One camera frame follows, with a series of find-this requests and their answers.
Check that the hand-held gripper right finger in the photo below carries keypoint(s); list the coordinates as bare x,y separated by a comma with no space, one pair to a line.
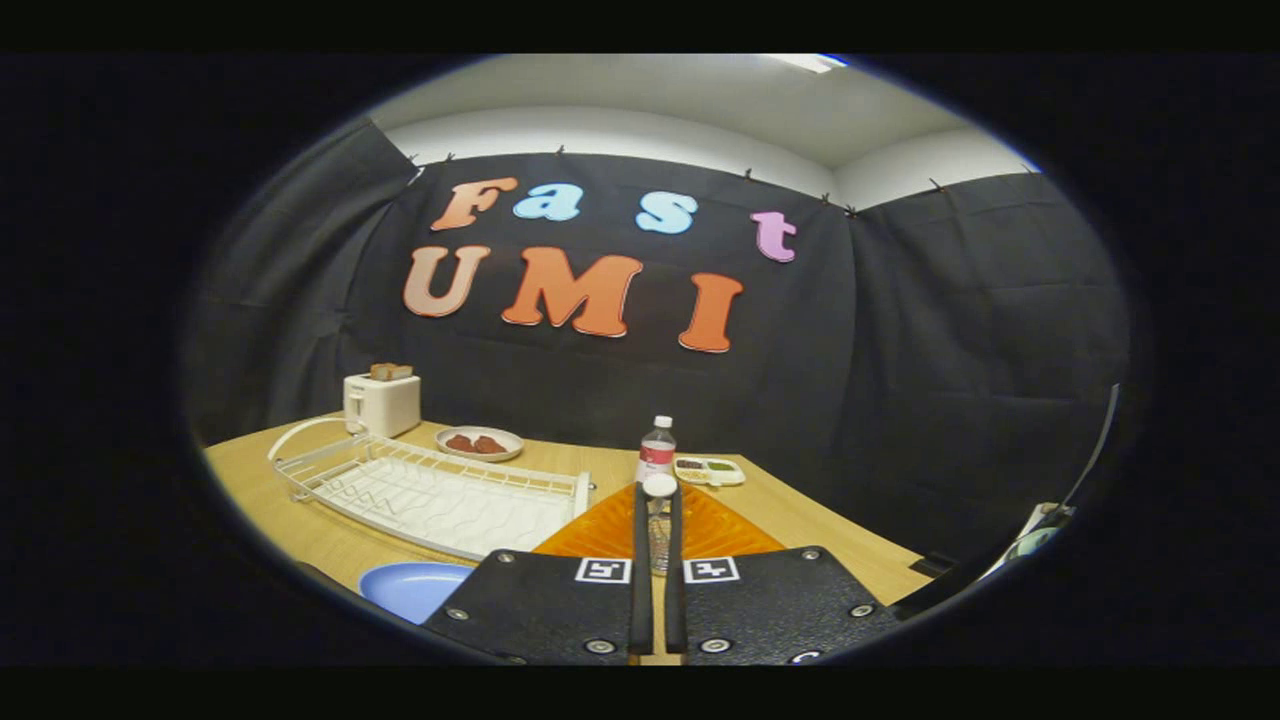
675,580

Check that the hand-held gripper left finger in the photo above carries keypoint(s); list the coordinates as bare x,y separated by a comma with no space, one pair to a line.
642,580

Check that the blue plate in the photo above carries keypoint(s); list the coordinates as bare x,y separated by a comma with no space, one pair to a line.
410,590

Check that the white plate with meat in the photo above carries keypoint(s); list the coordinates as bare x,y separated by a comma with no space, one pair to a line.
480,455

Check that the white divided food tray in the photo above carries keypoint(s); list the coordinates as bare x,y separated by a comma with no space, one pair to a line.
710,472

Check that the clear water bottle red label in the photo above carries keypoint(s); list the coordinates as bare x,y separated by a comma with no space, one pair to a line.
656,455

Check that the brown meat piece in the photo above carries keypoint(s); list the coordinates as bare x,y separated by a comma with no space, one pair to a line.
460,443
490,445

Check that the black table clamp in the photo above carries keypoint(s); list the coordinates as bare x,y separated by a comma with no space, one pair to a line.
933,564

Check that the white toaster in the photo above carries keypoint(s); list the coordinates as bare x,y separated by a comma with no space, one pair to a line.
385,405

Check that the black backdrop cloth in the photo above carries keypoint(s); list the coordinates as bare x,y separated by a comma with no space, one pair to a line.
900,350

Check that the white and green device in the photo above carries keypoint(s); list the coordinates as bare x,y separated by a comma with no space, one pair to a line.
1030,540

